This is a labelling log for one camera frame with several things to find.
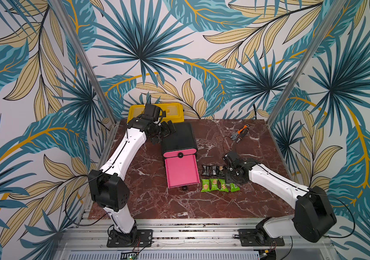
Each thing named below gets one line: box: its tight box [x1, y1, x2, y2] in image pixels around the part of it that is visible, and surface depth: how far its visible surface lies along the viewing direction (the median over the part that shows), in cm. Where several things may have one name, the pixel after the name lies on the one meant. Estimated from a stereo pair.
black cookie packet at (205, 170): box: [201, 164, 210, 177], surface depth 95 cm
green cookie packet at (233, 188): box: [230, 182, 241, 193], surface depth 90 cm
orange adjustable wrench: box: [230, 124, 250, 141], surface depth 113 cm
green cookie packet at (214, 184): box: [210, 178, 220, 192], surface depth 90 cm
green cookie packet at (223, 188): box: [217, 178, 229, 193], surface depth 90 cm
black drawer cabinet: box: [161, 122, 198, 154], surface depth 91 cm
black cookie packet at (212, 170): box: [208, 165, 217, 177], surface depth 95 cm
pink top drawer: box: [162, 148, 197, 159], surface depth 86 cm
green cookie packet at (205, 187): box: [200, 178, 211, 193], surface depth 90 cm
